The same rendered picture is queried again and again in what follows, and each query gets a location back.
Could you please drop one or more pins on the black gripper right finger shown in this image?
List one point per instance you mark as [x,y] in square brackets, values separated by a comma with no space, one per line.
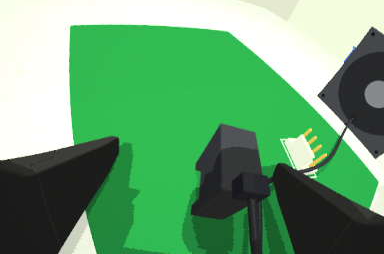
[320,221]

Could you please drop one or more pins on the green circuit board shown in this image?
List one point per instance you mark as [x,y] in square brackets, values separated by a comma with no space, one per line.
[163,90]

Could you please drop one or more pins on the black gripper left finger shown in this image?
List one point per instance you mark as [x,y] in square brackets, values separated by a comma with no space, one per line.
[42,196]

